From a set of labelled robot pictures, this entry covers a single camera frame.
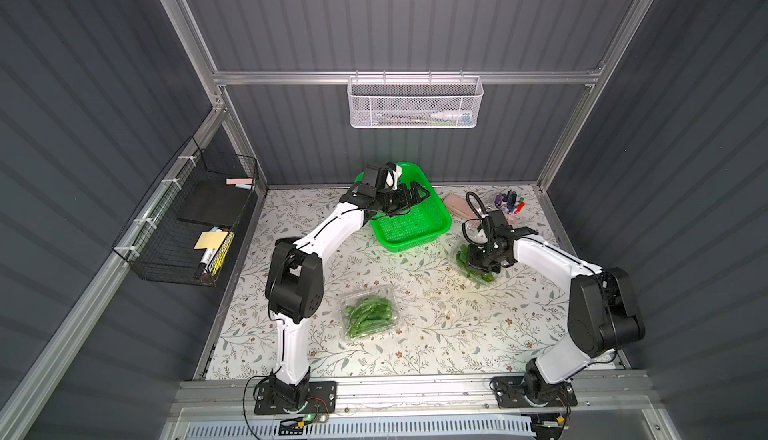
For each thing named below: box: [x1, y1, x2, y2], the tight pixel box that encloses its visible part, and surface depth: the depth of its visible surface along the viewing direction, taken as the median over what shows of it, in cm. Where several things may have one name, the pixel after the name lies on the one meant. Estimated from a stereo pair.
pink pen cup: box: [494, 189, 526, 225], surface depth 101 cm
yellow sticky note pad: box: [194, 231, 229, 250], surface depth 72 cm
